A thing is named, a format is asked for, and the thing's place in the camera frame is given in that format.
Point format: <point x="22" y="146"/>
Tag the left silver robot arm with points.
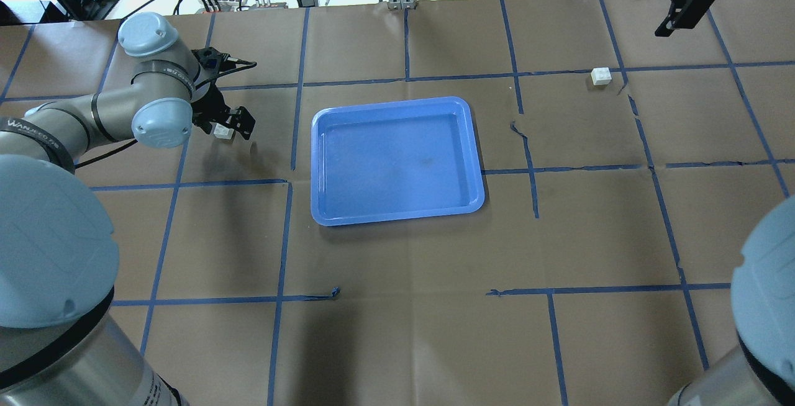
<point x="59" y="261"/>

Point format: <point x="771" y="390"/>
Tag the blue plastic tray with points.
<point x="394" y="161"/>

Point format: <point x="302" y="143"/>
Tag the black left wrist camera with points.
<point x="220" y="64"/>

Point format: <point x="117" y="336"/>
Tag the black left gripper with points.
<point x="205" y="107"/>

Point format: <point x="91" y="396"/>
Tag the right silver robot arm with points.
<point x="760" y="369"/>

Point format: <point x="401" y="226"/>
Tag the white block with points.
<point x="222" y="132"/>
<point x="600" y="76"/>

